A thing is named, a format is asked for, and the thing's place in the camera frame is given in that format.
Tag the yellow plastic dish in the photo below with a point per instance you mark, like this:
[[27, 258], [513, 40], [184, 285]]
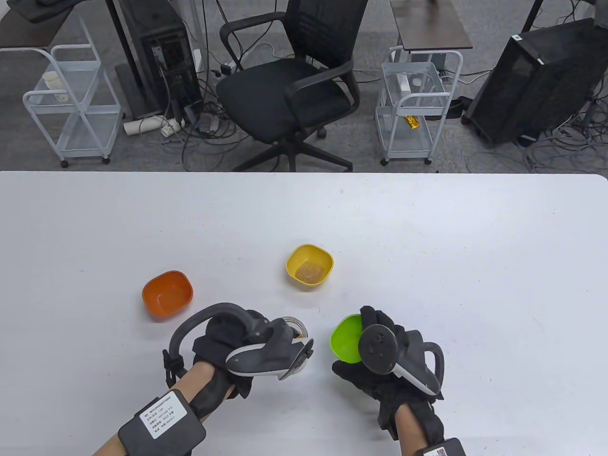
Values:
[[299, 256]]

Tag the white tube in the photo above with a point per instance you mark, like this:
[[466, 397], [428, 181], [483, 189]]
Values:
[[142, 125]]

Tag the yellow snack packet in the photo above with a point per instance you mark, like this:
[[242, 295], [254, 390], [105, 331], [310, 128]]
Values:
[[412, 122]]

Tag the green plastic dish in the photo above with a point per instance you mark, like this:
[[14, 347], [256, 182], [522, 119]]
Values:
[[346, 339]]

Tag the small brown table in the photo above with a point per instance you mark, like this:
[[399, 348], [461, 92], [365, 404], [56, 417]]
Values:
[[427, 28]]

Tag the orange plastic dish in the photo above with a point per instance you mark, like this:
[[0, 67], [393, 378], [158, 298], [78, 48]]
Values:
[[167, 294]]

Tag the person's left hand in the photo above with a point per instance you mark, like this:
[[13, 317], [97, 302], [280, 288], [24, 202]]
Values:
[[218, 337]]

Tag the person's left forearm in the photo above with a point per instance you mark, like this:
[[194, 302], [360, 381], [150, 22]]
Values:
[[199, 380]]

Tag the person's right forearm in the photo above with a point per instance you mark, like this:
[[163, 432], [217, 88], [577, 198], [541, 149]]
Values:
[[408, 427]]

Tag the black computer tower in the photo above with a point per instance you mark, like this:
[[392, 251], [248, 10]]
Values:
[[532, 80], [161, 47]]

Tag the clear glass jar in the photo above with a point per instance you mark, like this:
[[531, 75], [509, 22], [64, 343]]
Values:
[[299, 327]]

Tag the white plug adapter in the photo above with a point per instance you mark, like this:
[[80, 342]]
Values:
[[167, 129]]

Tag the dark desk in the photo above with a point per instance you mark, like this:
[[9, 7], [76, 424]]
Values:
[[28, 33]]

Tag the grey motion controller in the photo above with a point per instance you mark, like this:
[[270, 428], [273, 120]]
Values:
[[266, 358], [377, 349]]

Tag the black office chair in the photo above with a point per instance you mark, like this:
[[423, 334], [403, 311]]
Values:
[[280, 99]]

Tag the grey desk leg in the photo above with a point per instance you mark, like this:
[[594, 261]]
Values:
[[126, 47]]

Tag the black wrist sensor box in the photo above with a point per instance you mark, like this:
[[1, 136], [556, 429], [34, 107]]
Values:
[[161, 422], [441, 449]]

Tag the black bag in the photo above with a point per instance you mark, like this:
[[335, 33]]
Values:
[[42, 8]]

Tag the white paper cup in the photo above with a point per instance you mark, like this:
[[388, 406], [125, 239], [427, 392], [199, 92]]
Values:
[[52, 80]]

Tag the person's right hand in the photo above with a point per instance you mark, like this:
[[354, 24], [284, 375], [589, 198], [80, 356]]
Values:
[[380, 316]]

